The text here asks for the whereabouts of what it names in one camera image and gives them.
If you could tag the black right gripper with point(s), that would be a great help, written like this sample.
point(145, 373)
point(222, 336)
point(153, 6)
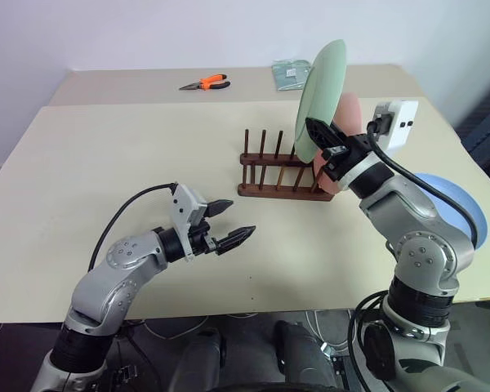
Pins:
point(347, 157)

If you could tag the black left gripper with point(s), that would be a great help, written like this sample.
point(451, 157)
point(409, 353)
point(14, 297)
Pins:
point(200, 241)

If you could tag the green plate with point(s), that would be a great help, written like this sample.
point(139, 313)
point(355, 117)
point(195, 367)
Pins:
point(322, 85)

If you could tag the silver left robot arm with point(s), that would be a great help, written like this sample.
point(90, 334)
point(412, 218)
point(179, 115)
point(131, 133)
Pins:
point(106, 281)

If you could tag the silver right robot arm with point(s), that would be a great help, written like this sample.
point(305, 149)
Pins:
point(420, 253)

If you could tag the wooden dish rack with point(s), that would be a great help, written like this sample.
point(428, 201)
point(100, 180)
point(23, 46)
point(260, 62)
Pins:
point(281, 192)

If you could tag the pink plate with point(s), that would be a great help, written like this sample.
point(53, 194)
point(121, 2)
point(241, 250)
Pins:
point(349, 114)

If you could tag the clear plastic packet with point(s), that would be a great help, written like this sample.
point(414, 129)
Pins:
point(290, 75)

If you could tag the blue plate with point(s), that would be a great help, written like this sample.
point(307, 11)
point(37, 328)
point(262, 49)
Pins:
point(461, 196)

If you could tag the black mesh chair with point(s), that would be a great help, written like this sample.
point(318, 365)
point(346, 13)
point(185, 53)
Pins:
point(488, 122)

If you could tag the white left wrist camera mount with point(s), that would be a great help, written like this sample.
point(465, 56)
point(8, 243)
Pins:
point(185, 202)

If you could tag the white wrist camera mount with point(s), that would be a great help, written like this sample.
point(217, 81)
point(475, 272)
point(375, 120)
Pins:
point(185, 202)
point(400, 120)

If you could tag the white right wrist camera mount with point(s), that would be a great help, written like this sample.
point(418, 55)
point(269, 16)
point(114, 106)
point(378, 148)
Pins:
point(400, 120)

